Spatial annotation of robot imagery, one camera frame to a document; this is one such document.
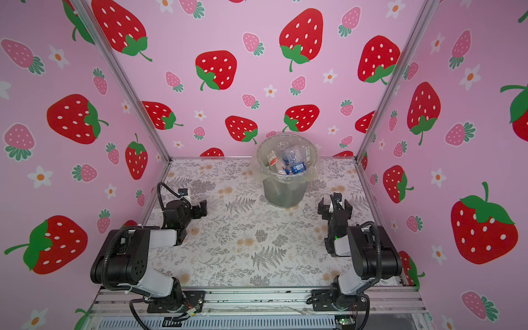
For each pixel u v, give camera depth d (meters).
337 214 0.77
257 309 0.73
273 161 0.89
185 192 0.83
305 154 0.88
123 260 0.46
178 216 0.74
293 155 0.91
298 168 0.84
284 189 0.88
